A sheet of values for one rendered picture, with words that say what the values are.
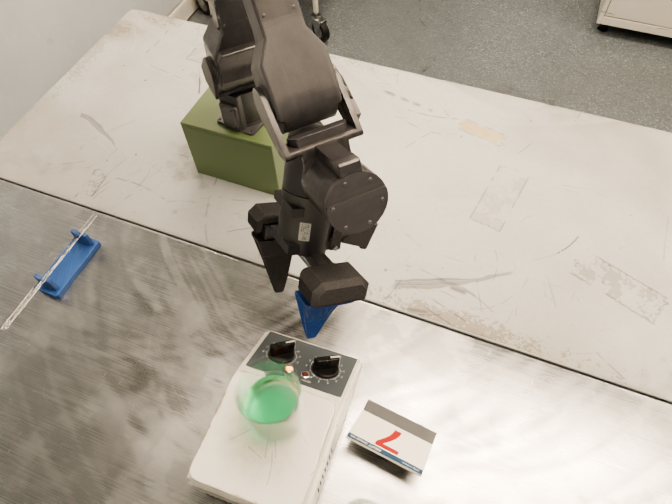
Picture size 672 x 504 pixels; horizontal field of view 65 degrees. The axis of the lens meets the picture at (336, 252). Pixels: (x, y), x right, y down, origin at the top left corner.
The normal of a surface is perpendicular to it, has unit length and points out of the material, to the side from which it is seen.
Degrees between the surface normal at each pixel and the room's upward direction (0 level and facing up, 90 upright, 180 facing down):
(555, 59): 0
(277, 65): 42
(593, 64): 0
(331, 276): 30
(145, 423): 0
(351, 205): 68
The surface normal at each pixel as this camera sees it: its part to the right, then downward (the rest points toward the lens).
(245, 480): -0.02, -0.54
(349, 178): 0.40, 0.49
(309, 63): 0.28, 0.10
